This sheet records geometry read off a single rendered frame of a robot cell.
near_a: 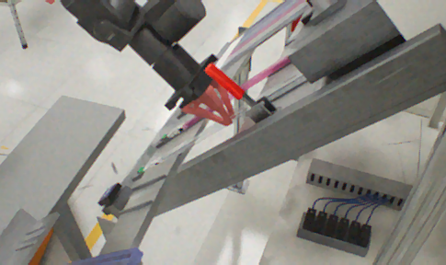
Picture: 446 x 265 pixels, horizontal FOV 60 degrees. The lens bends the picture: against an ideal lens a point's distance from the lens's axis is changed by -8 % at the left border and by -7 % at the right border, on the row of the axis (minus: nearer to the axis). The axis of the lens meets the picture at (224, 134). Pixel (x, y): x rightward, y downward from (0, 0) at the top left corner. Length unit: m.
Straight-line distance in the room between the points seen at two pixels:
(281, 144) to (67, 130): 0.86
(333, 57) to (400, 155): 0.74
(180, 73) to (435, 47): 0.37
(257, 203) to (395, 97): 1.37
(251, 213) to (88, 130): 0.80
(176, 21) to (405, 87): 0.32
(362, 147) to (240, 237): 0.70
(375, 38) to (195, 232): 1.34
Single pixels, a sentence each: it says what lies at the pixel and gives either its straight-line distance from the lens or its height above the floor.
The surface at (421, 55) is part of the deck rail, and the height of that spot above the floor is 1.21.
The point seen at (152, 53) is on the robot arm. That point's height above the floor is 1.08.
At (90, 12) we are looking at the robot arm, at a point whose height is 1.16.
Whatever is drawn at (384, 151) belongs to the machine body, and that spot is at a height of 0.62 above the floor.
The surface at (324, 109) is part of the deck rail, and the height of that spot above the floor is 1.12.
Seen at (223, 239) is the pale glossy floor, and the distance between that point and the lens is 1.67.
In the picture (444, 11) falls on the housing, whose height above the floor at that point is 1.26.
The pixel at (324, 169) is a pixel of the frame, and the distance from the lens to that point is 1.03.
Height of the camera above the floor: 1.42
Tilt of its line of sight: 44 degrees down
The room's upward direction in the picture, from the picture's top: straight up
